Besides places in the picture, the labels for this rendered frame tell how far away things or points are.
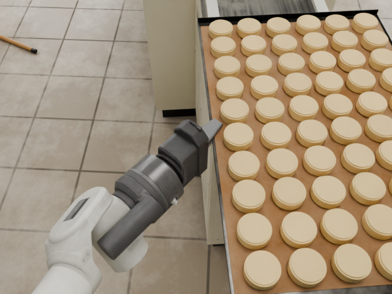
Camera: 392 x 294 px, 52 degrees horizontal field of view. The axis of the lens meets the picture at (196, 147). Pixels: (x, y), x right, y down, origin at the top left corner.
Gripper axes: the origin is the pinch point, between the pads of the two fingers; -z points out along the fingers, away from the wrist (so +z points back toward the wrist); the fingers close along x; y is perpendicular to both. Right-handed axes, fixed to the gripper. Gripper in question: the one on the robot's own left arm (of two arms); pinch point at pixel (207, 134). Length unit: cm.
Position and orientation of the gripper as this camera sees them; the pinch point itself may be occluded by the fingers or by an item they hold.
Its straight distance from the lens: 69.8
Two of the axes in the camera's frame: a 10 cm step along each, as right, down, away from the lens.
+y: -7.6, -5.3, 3.8
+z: -6.5, 6.1, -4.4
